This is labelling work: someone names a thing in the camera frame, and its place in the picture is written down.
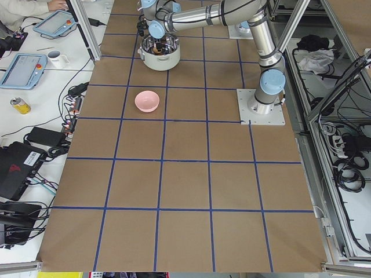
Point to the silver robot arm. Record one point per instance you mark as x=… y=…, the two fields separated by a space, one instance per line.
x=220 y=67

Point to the pale green cooking pot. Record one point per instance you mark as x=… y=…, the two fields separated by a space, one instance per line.
x=160 y=54

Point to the pink bowl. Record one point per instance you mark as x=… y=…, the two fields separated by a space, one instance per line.
x=147 y=101

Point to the black power adapter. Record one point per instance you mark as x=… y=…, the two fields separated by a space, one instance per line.
x=45 y=137

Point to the white mug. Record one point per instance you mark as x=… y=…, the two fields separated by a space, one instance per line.
x=58 y=59

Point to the yellow drink can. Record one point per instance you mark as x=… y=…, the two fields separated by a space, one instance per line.
x=20 y=105

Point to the black laptop computer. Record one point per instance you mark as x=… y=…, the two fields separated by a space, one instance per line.
x=19 y=161

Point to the lower teach pendant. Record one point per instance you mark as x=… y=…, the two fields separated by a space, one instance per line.
x=24 y=72

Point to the teach pendant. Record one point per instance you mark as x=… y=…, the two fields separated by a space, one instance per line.
x=24 y=72
x=59 y=23

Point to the upper teach pendant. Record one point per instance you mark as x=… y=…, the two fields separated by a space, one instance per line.
x=59 y=23

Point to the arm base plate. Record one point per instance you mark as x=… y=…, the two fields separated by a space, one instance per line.
x=240 y=31
x=251 y=112

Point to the aluminium frame post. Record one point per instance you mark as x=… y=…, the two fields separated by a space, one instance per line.
x=77 y=10

